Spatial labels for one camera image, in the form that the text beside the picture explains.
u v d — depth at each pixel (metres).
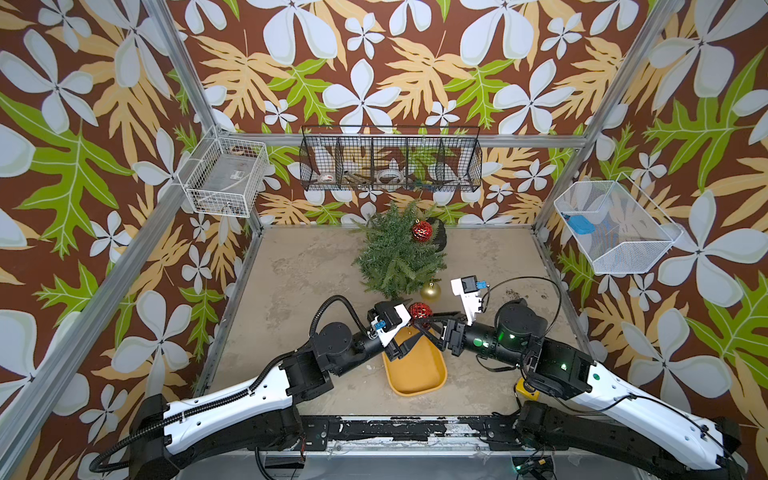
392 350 0.54
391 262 0.76
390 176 0.99
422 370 0.81
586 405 0.46
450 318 0.53
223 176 0.86
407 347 0.58
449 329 0.53
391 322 0.48
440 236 0.86
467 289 0.55
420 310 0.59
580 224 0.86
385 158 0.97
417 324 0.57
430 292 0.77
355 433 0.75
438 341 0.55
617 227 0.82
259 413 0.49
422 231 0.72
